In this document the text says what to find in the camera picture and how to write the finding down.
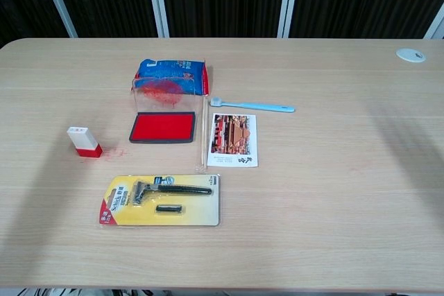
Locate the red ink pad black case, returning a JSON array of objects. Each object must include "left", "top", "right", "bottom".
[{"left": 128, "top": 112, "right": 197, "bottom": 143}]

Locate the clear ink pad lid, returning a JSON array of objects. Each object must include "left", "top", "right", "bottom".
[{"left": 130, "top": 79, "right": 205, "bottom": 115}]

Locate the white partition frame post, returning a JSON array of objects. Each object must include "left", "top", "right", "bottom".
[
  {"left": 36, "top": 0, "right": 79, "bottom": 39},
  {"left": 422, "top": 10, "right": 444, "bottom": 40},
  {"left": 144, "top": 0, "right": 171, "bottom": 39},
  {"left": 277, "top": 0, "right": 302, "bottom": 39}
]

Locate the white and red stamp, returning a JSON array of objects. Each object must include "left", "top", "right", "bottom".
[{"left": 66, "top": 126, "right": 103, "bottom": 159}]

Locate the wooden chopstick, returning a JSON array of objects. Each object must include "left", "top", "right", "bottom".
[
  {"left": 203, "top": 99, "right": 210, "bottom": 166},
  {"left": 197, "top": 98, "right": 206, "bottom": 166}
]

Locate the black razor blade cartridge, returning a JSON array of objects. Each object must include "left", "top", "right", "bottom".
[{"left": 155, "top": 204, "right": 184, "bottom": 214}]

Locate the palace photo postcard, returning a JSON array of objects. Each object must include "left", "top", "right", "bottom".
[{"left": 207, "top": 112, "right": 259, "bottom": 168}]

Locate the yellow razor blister pack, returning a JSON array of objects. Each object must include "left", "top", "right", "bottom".
[{"left": 95, "top": 173, "right": 222, "bottom": 227}]

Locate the black handled razor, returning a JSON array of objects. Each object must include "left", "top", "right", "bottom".
[{"left": 131, "top": 180, "right": 212, "bottom": 207}]

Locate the light blue toothbrush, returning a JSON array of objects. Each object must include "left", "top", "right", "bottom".
[{"left": 210, "top": 96, "right": 296, "bottom": 114}]

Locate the white cable grommet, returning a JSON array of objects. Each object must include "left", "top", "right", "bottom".
[{"left": 396, "top": 48, "right": 427, "bottom": 64}]

